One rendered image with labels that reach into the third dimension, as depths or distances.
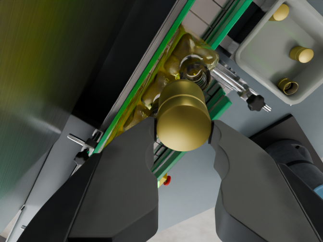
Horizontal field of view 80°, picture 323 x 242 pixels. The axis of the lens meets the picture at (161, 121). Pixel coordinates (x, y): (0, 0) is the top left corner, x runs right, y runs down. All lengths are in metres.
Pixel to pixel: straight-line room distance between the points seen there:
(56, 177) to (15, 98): 0.56
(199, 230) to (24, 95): 2.37
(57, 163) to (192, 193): 0.53
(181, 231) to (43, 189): 1.90
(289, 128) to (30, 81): 0.69
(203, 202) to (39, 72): 0.82
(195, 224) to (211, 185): 1.57
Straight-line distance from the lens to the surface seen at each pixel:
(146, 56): 0.46
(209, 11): 0.45
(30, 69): 0.20
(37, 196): 0.86
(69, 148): 0.64
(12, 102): 0.20
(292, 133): 0.76
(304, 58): 0.61
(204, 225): 2.41
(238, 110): 0.67
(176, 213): 0.98
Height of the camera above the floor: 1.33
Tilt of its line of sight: 61 degrees down
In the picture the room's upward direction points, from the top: 172 degrees counter-clockwise
